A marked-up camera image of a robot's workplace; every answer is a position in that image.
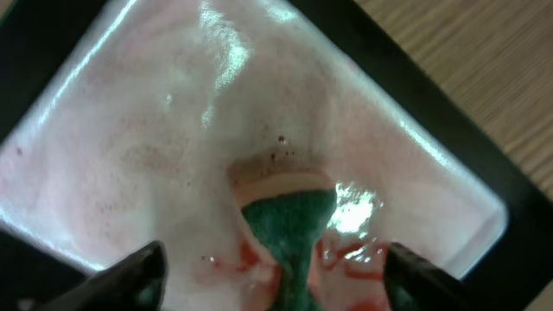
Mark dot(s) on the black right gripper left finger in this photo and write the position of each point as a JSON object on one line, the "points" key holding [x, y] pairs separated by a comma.
{"points": [[136, 283]]}

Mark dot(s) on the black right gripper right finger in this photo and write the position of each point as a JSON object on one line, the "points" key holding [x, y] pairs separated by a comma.
{"points": [[412, 283]]}

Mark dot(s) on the pink and green sponge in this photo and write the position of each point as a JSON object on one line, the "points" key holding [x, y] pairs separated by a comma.
{"points": [[288, 213]]}

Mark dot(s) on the black tray with red water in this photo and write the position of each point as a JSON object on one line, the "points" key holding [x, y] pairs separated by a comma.
{"points": [[127, 122]]}

